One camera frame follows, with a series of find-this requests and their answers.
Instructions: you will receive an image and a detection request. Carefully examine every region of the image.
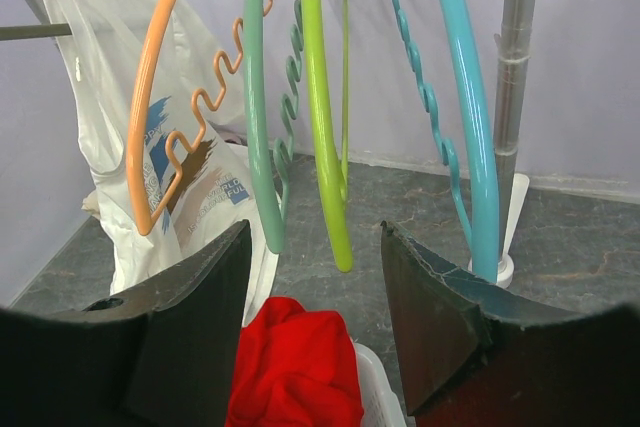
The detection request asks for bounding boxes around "grey hanger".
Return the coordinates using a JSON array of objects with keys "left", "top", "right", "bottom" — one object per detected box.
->
[{"left": 1, "top": 23, "right": 72, "bottom": 41}]

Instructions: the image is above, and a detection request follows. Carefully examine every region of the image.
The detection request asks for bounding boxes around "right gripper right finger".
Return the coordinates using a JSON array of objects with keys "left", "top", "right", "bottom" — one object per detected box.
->
[{"left": 381, "top": 222, "right": 639, "bottom": 426}]

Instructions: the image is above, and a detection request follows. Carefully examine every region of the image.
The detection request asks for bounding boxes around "teal blue hanger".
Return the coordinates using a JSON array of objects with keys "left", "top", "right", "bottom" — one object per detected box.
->
[{"left": 391, "top": 0, "right": 500, "bottom": 284}]

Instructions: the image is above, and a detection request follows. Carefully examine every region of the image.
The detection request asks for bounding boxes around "white t shirt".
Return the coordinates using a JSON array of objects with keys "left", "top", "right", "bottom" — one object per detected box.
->
[{"left": 43, "top": 0, "right": 278, "bottom": 322}]

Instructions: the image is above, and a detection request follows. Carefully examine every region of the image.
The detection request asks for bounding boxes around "red t shirt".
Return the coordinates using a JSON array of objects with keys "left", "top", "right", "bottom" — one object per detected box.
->
[{"left": 225, "top": 297, "right": 364, "bottom": 426}]

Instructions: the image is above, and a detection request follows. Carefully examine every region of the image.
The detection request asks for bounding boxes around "white plastic basket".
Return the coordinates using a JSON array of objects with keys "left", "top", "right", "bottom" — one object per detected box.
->
[{"left": 354, "top": 343, "right": 406, "bottom": 427}]

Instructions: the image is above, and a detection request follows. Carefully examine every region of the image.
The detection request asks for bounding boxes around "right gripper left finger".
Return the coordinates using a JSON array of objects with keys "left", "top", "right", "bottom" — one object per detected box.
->
[{"left": 1, "top": 221, "right": 252, "bottom": 426}]

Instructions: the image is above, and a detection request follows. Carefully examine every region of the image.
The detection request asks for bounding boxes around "yellow green hanger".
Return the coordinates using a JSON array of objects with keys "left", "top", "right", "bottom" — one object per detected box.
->
[{"left": 301, "top": 0, "right": 354, "bottom": 273}]

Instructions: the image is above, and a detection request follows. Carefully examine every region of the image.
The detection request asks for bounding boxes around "silver clothes rack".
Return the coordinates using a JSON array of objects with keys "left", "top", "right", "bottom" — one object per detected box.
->
[{"left": 493, "top": 0, "right": 536, "bottom": 288}]

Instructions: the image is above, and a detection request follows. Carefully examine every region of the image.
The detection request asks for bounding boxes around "orange hanger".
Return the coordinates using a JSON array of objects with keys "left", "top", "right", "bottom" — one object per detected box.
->
[{"left": 124, "top": 0, "right": 304, "bottom": 237}]

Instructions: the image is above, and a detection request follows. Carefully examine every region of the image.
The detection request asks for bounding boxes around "folded beige cloth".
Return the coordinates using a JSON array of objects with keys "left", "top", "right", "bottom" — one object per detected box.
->
[{"left": 81, "top": 190, "right": 101, "bottom": 220}]

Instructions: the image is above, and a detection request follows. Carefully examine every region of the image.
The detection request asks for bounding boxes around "mint green hanger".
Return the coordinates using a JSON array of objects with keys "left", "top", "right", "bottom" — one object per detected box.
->
[{"left": 243, "top": 0, "right": 304, "bottom": 254}]

